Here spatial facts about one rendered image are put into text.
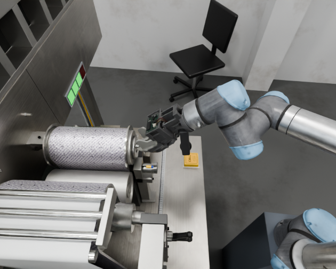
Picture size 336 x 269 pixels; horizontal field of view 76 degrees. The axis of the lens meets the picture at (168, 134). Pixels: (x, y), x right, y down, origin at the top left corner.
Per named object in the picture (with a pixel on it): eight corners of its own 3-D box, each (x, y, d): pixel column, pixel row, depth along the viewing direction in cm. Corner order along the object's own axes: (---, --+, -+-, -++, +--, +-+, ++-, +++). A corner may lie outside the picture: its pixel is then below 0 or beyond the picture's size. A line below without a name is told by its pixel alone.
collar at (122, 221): (133, 235, 50) (129, 228, 45) (108, 234, 51) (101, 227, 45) (136, 208, 54) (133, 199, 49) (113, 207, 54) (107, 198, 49)
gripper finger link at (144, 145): (126, 141, 67) (148, 129, 62) (140, 150, 70) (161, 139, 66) (125, 150, 65) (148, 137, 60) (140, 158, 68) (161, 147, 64)
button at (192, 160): (198, 167, 107) (198, 164, 105) (184, 166, 107) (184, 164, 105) (197, 155, 111) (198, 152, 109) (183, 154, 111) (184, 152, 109)
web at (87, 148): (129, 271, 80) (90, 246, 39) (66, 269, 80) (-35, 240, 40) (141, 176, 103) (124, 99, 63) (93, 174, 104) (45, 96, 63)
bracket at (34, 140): (45, 147, 69) (42, 143, 67) (28, 146, 69) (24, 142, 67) (51, 134, 72) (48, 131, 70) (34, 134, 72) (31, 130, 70)
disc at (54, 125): (58, 174, 74) (37, 152, 62) (57, 174, 74) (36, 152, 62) (71, 139, 83) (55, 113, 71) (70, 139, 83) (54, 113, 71)
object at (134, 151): (137, 160, 74) (133, 157, 67) (132, 159, 74) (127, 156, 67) (138, 139, 76) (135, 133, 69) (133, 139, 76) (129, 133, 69)
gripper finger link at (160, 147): (147, 141, 67) (168, 129, 62) (151, 144, 68) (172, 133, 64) (146, 153, 64) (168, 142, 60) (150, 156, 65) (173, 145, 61)
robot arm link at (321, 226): (328, 234, 79) (354, 223, 68) (312, 263, 73) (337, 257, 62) (297, 210, 84) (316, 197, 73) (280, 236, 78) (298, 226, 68)
